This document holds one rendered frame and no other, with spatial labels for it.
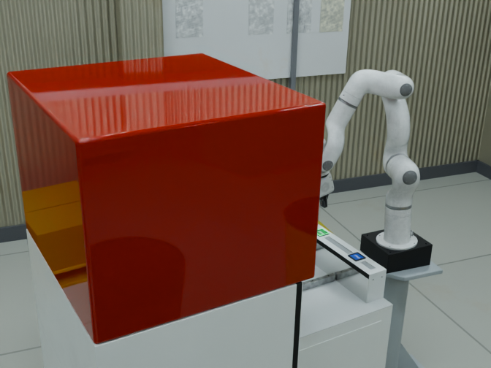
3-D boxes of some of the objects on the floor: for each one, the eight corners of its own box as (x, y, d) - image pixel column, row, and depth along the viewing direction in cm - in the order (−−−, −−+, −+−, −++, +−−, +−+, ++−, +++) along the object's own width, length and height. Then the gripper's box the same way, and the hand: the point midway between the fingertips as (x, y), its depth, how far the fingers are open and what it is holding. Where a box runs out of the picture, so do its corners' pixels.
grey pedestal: (410, 355, 369) (429, 228, 338) (460, 407, 332) (486, 268, 300) (332, 376, 352) (343, 243, 320) (375, 432, 314) (393, 288, 282)
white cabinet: (261, 508, 273) (267, 350, 241) (169, 377, 350) (164, 243, 318) (377, 451, 303) (396, 304, 272) (269, 342, 380) (273, 217, 348)
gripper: (328, 163, 292) (332, 197, 301) (301, 174, 286) (305, 209, 295) (338, 168, 286) (342, 203, 295) (310, 180, 280) (316, 215, 289)
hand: (323, 202), depth 294 cm, fingers closed
